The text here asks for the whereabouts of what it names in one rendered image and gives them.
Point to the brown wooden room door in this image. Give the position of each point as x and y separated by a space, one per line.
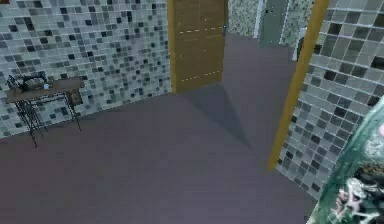
197 43

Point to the black sewing machine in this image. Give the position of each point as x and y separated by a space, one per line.
26 82

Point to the grey green room door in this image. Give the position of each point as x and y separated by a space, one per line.
273 22

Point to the brown sewing machine table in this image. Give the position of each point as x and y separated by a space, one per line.
43 90

